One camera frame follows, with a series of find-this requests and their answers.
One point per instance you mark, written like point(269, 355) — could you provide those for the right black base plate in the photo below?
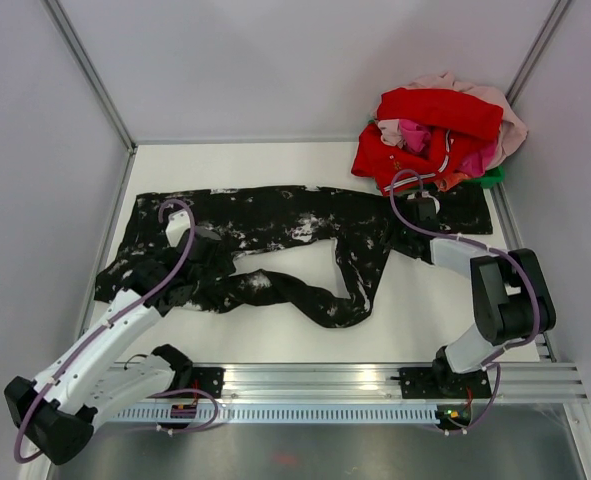
point(427, 383)

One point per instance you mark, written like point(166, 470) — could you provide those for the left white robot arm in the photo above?
point(58, 412)

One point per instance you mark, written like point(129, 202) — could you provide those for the red trousers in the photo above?
point(421, 136)

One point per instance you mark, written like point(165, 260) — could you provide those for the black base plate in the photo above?
point(427, 383)
point(207, 379)

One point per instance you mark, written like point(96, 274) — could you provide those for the magenta pink trousers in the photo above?
point(415, 137)

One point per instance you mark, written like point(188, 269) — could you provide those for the aluminium mounting rail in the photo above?
point(377, 383)

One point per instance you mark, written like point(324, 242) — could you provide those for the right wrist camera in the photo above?
point(426, 195)

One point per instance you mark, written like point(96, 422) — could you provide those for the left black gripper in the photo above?
point(220, 266)

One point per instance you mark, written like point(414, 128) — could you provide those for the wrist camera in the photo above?
point(179, 229)
point(426, 195)

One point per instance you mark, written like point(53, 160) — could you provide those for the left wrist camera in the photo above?
point(179, 229)

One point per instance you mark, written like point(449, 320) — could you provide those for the right aluminium frame post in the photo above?
point(543, 39)

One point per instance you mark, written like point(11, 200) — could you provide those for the white slotted cable duct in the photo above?
point(246, 413)

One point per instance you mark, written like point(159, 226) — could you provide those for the black white-splattered trousers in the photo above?
point(254, 221)

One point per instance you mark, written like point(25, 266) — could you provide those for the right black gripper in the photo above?
point(396, 243)

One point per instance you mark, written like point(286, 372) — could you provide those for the light pink trousers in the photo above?
point(505, 120)

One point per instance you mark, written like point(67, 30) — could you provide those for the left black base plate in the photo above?
point(207, 379)

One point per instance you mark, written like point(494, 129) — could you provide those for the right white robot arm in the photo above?
point(510, 297)

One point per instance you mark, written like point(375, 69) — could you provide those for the aluminium frame post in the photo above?
point(75, 45)
point(543, 39)

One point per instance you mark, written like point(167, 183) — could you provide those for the left aluminium frame post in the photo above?
point(75, 45)

